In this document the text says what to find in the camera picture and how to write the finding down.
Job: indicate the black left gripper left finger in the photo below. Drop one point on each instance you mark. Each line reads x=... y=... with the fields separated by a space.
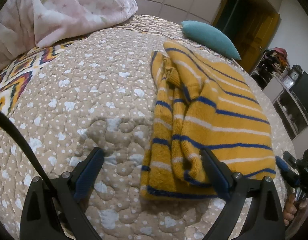
x=48 y=213

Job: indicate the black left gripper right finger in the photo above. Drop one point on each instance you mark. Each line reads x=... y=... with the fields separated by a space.
x=265 y=216

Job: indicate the yellow striped knit sweater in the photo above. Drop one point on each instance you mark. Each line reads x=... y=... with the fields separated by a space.
x=201 y=104

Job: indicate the pile of clothes on shelf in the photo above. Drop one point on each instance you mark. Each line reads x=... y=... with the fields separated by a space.
x=278 y=57

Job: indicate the person's right hand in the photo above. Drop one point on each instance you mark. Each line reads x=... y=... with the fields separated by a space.
x=290 y=209

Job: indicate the pink square alarm clock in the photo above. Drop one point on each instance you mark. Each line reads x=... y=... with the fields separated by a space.
x=288 y=82

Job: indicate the black table clock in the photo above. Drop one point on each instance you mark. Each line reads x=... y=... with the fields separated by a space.
x=295 y=72

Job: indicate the white shelf unit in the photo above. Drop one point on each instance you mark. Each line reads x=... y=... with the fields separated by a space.
x=290 y=104

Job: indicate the colourful geometric patterned bedsheet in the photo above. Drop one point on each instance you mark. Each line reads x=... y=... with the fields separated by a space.
x=21 y=75

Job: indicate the beige dotted quilted bedspread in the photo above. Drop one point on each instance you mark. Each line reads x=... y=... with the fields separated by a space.
x=115 y=208

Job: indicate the brown wooden door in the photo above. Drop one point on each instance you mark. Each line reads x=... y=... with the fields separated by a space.
x=250 y=25

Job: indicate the teal cushion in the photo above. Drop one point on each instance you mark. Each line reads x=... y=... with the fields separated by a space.
x=210 y=37

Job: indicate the pink floral comforter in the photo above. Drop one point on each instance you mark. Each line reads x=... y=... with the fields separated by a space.
x=25 y=24

